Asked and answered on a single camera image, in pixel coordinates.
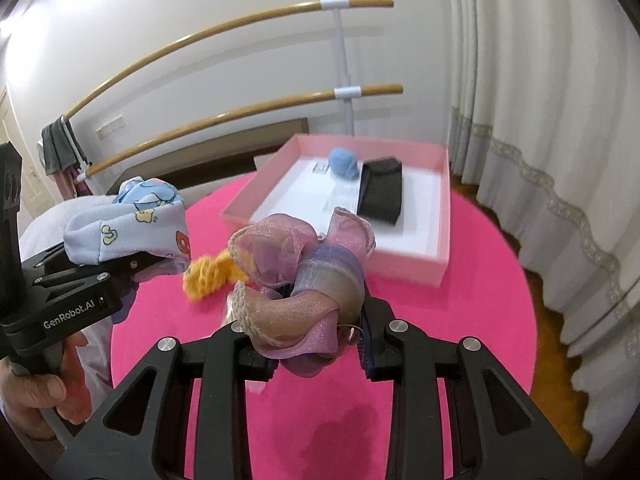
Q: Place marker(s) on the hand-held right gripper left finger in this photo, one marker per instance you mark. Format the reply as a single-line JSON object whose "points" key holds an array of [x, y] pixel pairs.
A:
{"points": [[255, 360]]}

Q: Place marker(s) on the white lace-trimmed curtain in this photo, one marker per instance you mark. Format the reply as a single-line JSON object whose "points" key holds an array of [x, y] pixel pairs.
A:
{"points": [[550, 85]]}

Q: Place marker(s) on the round pink table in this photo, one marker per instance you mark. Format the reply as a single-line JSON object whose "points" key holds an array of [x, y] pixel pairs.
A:
{"points": [[475, 310]]}

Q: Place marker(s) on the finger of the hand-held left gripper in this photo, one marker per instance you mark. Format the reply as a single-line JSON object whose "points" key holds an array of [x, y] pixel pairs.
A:
{"points": [[120, 270], [45, 256]]}

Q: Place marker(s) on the pink shallow box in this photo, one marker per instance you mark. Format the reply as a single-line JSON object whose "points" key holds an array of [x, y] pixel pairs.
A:
{"points": [[435, 220]]}

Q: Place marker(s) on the grey hanging cloth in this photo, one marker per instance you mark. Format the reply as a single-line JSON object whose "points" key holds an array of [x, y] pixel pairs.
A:
{"points": [[55, 145]]}

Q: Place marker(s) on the blue printed baby hat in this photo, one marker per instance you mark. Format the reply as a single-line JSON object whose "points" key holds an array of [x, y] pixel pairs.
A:
{"points": [[125, 230]]}

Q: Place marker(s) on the person's left hand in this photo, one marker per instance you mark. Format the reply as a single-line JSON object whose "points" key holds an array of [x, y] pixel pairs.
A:
{"points": [[35, 390]]}

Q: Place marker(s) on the white printed paper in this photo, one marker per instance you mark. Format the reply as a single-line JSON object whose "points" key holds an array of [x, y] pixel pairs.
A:
{"points": [[345, 195]]}

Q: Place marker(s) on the yellow crochet toy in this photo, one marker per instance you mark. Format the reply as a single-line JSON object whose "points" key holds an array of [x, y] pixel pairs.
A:
{"points": [[205, 277]]}

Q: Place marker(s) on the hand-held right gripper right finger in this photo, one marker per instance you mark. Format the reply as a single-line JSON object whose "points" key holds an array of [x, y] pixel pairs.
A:
{"points": [[370, 355]]}

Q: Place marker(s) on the black pouch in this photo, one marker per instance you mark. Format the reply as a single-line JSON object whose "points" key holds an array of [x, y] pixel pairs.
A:
{"points": [[380, 190]]}

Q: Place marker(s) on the short wooden barre rail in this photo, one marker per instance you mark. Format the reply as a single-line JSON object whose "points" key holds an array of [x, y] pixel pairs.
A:
{"points": [[380, 90]]}

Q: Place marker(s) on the light blue soft cloth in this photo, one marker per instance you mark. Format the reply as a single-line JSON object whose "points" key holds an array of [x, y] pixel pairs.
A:
{"points": [[342, 162]]}

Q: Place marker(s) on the long wooden barre rail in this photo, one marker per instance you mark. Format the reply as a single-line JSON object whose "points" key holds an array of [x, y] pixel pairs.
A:
{"points": [[370, 2]]}

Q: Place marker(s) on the white barre post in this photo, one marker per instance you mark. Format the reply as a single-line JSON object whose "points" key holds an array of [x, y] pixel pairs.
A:
{"points": [[340, 50]]}

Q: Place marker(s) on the white wall sockets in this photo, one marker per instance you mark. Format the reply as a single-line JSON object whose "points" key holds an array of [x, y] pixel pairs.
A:
{"points": [[110, 127]]}

